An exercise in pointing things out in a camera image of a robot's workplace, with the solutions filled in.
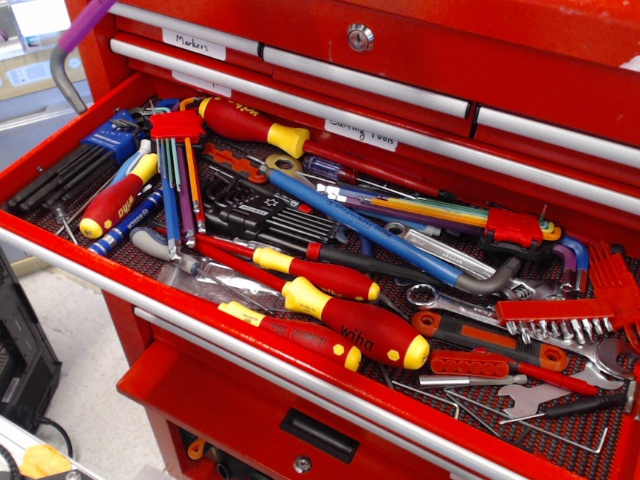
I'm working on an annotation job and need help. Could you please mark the large violet Allen key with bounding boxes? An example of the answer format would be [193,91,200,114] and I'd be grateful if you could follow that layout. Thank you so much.
[49,0,116,114]

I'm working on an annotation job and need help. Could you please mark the black Torx key set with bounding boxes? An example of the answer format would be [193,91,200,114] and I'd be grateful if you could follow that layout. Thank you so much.
[202,174,341,248]

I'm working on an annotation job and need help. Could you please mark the large blue Allen key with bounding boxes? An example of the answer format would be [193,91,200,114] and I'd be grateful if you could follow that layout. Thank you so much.
[259,166,521,295]

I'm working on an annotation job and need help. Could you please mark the thin silver hex key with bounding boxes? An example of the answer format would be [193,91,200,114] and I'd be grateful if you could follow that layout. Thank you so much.
[444,387,609,454]

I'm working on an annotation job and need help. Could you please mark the chest key lock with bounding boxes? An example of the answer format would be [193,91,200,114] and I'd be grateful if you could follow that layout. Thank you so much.
[347,23,375,53]

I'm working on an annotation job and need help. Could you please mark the blue violet short hex keys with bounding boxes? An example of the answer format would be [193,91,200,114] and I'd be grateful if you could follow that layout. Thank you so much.
[552,236,590,293]

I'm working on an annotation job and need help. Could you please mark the red folding key set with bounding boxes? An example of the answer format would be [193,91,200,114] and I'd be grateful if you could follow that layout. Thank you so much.
[589,240,639,352]

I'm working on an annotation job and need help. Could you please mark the red tool chest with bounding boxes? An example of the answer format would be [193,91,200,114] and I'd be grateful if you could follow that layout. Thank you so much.
[64,0,640,480]

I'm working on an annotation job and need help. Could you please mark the medium red yellow screwdriver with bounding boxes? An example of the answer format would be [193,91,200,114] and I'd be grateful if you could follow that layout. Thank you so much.
[195,234,381,301]

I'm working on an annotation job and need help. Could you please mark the purple clear small screwdriver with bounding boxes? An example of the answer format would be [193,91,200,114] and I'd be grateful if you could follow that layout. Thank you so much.
[303,155,358,185]

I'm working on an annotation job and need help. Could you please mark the top red yellow screwdriver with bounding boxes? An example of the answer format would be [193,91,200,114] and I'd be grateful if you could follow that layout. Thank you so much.
[198,97,446,199]

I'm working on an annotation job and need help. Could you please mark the large red yellow Wiha screwdriver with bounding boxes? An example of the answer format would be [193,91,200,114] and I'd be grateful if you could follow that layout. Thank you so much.
[195,242,430,370]

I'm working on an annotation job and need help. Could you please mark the white label Cutting Tools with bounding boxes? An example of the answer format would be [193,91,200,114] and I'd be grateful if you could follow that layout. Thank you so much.
[324,119,398,152]

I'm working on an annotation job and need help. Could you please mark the slim red yellow screwdriver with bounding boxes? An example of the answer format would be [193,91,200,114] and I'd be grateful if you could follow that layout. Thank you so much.
[218,301,362,372]

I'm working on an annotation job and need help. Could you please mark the orange black tool upper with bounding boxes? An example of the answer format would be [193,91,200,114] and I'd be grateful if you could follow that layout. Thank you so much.
[203,142,268,185]

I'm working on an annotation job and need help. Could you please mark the coloured hex keys red holder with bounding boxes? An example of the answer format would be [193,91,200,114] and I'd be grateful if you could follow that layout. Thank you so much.
[150,108,205,262]

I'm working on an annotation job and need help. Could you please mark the rainbow hex keys red holder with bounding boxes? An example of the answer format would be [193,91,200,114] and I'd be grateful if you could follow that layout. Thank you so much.
[316,183,563,249]

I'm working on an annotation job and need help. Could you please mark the red bit holder strip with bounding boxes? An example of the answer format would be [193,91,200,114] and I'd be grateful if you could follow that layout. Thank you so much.
[429,350,510,378]

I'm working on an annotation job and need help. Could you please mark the left red yellow Wiha screwdriver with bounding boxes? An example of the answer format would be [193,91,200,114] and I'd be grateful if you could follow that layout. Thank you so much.
[79,153,158,239]

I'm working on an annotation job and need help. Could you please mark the open red tool drawer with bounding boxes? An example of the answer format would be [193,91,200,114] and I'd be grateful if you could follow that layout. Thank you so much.
[1,57,639,479]

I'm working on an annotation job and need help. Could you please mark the blue Bosch pen tool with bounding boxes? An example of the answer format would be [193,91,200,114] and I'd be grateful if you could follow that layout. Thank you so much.
[88,189,163,256]

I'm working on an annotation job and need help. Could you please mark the black hex keys blue holder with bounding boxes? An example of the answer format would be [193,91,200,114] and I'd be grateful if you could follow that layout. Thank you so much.
[3,110,146,213]

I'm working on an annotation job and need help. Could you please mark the thin red shaft screwdriver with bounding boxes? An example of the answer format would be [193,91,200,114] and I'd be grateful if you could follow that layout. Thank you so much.
[509,362,599,396]

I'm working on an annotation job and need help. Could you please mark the white label Markers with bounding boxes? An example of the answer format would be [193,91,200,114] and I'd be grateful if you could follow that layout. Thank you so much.
[162,28,227,61]

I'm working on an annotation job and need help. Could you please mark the flat silver spanner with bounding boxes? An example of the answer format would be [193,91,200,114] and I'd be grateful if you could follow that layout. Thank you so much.
[497,362,624,418]

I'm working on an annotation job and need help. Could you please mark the red holder with silver bits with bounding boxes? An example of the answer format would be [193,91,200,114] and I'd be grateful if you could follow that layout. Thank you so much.
[495,299,614,345]

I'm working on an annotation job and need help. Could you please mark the black precision screwdriver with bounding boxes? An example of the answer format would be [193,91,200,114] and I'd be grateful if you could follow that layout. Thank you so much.
[499,393,626,425]

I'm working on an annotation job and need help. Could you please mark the silver combination wrench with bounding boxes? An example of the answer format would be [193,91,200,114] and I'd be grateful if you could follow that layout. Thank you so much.
[406,285,638,380]

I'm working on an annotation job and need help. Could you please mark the black box on floor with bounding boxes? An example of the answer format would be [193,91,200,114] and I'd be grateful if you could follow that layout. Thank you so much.
[1,256,62,432]

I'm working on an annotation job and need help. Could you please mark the grey blue handled tool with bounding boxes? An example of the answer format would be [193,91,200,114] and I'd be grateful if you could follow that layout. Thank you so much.
[129,227,200,275]

